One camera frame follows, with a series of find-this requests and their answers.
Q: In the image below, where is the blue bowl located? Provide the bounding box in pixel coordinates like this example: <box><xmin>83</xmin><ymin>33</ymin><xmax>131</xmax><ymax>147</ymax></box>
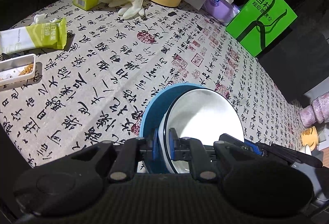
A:
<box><xmin>139</xmin><ymin>83</ymin><xmax>204</xmax><ymax>174</ymax></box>

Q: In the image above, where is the purple tissue pack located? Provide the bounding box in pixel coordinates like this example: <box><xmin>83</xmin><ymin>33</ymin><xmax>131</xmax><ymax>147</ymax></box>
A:
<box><xmin>183</xmin><ymin>0</ymin><xmax>240</xmax><ymax>26</ymax></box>

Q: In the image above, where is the black paper bag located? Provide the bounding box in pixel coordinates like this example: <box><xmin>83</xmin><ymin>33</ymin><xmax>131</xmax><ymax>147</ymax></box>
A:
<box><xmin>258</xmin><ymin>29</ymin><xmax>328</xmax><ymax>102</ymax></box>

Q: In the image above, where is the white flat case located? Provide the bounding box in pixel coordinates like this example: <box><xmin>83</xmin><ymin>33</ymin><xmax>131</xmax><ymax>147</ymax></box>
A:
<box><xmin>0</xmin><ymin>54</ymin><xmax>36</xmax><ymax>86</ymax></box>

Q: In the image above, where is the white bowl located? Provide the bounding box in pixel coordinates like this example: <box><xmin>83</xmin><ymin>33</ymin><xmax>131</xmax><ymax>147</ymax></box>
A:
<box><xmin>299</xmin><ymin>145</ymin><xmax>312</xmax><ymax>156</ymax></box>
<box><xmin>158</xmin><ymin>88</ymin><xmax>244</xmax><ymax>173</ymax></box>

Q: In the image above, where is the yellow mug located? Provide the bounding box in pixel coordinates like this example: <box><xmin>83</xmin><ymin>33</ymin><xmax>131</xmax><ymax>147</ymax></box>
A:
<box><xmin>301</xmin><ymin>126</ymin><xmax>319</xmax><ymax>148</ymax></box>

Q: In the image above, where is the green snack packet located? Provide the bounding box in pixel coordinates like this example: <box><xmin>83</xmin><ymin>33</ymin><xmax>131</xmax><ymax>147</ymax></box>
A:
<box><xmin>1</xmin><ymin>14</ymin><xmax>67</xmax><ymax>55</ymax></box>

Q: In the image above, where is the purple textured vase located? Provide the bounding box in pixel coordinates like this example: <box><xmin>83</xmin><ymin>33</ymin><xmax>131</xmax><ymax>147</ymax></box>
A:
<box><xmin>299</xmin><ymin>93</ymin><xmax>329</xmax><ymax>128</ymax></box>

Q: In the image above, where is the green paper bag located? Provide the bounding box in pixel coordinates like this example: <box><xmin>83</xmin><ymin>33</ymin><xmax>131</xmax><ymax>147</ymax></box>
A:
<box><xmin>226</xmin><ymin>0</ymin><xmax>297</xmax><ymax>57</ymax></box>

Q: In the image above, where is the calligraphy print tablecloth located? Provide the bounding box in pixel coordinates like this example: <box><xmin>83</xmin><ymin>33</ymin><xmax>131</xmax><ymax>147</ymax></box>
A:
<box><xmin>1</xmin><ymin>0</ymin><xmax>303</xmax><ymax>167</ymax></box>

